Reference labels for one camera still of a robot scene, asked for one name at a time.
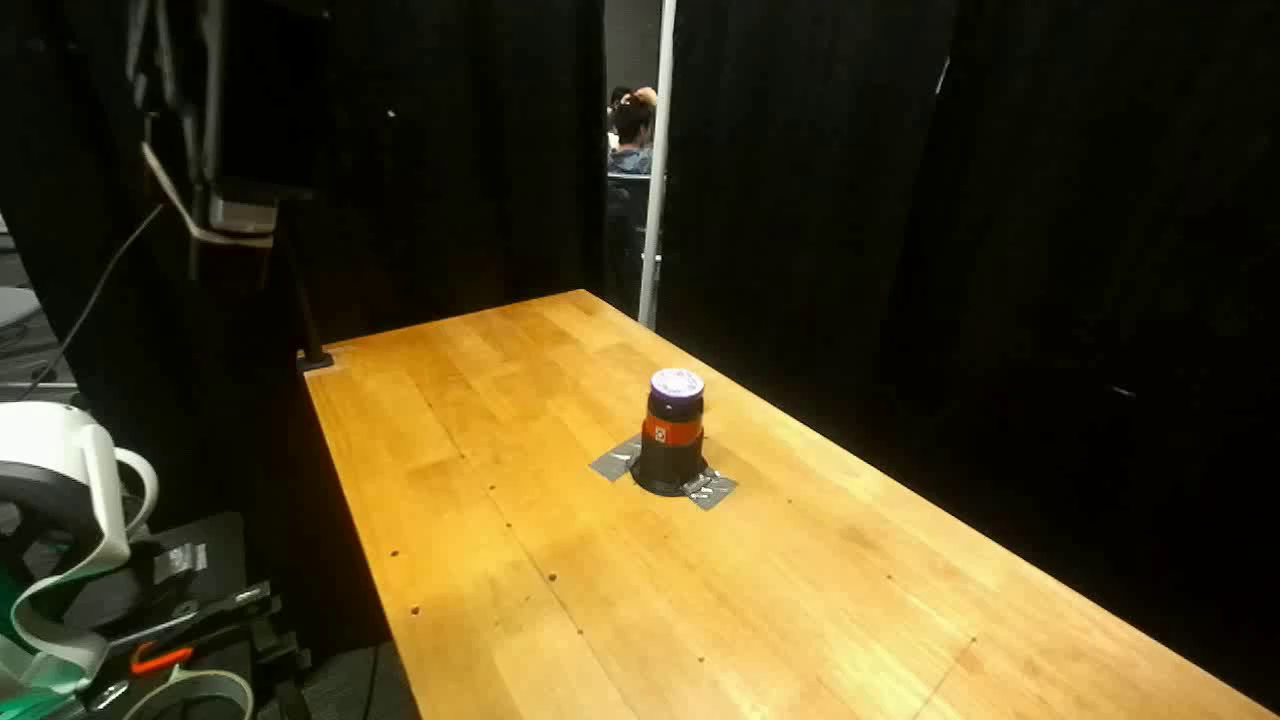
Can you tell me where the brown cup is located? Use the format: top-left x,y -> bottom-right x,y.
629,362 -> 711,501

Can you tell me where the gray tape piece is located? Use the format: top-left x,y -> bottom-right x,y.
587,434 -> 649,482
680,465 -> 739,517

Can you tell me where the white vertical pole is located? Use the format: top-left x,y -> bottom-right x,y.
633,0 -> 680,331

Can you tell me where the person in background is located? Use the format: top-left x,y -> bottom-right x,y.
606,79 -> 666,311

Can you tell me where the black curtain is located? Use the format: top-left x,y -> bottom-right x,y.
0,0 -> 1280,703

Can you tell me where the tape roll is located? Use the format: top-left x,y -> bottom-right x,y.
119,665 -> 261,720

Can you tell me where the white rounded device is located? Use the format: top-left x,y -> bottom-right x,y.
0,395 -> 164,687

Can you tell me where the thin gray hanging cable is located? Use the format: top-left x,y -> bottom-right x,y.
50,194 -> 174,392

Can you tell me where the orange clamp handle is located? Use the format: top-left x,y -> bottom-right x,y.
129,639 -> 200,678

